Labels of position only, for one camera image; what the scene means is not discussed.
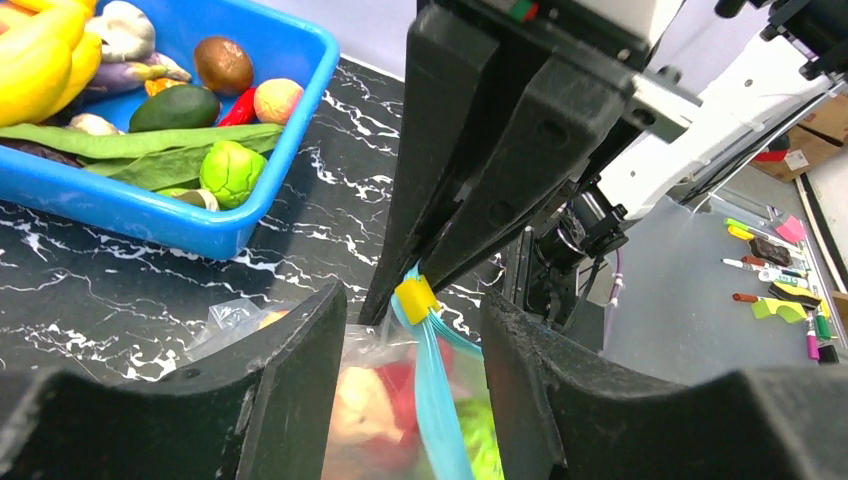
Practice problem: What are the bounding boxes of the clear zip top bag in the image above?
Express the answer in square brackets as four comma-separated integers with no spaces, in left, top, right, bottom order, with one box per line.
[185,264,506,480]

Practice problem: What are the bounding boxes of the yellow banana bunch toy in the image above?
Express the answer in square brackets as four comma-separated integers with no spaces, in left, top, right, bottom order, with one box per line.
[1,1,102,127]

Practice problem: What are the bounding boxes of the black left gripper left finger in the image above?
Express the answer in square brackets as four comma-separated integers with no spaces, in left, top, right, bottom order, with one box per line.
[1,281,347,479]

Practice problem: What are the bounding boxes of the green custard apple toy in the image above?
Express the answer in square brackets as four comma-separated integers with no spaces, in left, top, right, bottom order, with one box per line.
[455,398,504,480]
[199,140,268,210]

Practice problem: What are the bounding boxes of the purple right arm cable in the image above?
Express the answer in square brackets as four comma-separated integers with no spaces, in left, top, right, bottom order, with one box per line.
[606,246,627,309]

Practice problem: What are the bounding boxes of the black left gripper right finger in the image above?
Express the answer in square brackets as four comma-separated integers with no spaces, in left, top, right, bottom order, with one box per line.
[481,293,847,479]

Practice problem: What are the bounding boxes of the white garlic bulb toy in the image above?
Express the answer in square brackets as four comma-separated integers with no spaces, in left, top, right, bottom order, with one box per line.
[65,113,125,136]
[329,367,404,445]

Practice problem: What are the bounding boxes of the red tomato toy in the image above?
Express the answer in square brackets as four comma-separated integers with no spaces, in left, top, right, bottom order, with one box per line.
[365,342,421,472]

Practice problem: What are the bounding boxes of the coloured markers and clips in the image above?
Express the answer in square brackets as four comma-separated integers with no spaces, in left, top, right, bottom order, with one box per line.
[722,207,842,364]

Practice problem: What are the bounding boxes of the blue plastic bin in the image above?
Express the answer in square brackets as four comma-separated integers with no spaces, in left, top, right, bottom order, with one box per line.
[1,1,339,260]

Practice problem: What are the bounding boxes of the brown potato toy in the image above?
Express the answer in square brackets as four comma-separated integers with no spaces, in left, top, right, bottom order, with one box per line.
[193,36,254,96]

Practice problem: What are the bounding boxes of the cardboard box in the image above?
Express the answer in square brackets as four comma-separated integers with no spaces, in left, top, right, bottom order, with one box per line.
[751,92,847,183]

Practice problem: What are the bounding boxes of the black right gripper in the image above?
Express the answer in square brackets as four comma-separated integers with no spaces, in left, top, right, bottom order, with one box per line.
[358,1,701,326]

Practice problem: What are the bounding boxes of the purple eggplant toy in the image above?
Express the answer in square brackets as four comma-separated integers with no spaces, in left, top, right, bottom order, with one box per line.
[83,52,192,98]

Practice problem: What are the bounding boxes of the dark green cucumber toy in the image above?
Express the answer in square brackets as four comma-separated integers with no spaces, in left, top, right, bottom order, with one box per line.
[128,85,222,133]

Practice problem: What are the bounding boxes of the green leaf vegetable toy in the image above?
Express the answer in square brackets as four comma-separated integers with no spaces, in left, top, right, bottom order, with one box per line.
[1,124,284,190]

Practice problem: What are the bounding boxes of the orange round fruit toy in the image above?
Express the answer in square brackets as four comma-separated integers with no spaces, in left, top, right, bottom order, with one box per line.
[254,78,304,125]

